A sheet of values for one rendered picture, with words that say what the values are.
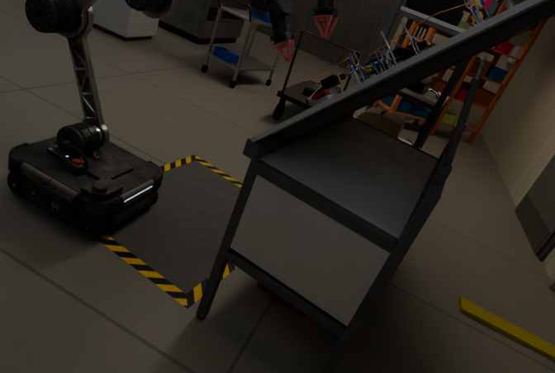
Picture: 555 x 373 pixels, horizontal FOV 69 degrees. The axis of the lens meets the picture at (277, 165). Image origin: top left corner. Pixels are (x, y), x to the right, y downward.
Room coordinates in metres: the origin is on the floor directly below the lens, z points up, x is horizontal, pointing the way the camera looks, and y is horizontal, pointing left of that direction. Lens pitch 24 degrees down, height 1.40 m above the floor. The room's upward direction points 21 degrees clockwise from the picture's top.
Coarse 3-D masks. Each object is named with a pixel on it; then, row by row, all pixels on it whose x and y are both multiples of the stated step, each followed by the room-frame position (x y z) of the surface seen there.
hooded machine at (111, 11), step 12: (108, 0) 4.90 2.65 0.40; (120, 0) 4.87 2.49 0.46; (96, 12) 4.92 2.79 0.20; (108, 12) 4.89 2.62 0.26; (120, 12) 4.87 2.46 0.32; (132, 12) 4.88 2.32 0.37; (96, 24) 4.93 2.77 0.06; (108, 24) 4.89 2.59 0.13; (120, 24) 4.87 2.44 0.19; (132, 24) 4.92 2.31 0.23; (144, 24) 5.16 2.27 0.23; (156, 24) 5.45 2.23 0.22; (120, 36) 4.90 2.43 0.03; (132, 36) 4.97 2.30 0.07; (144, 36) 5.29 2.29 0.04
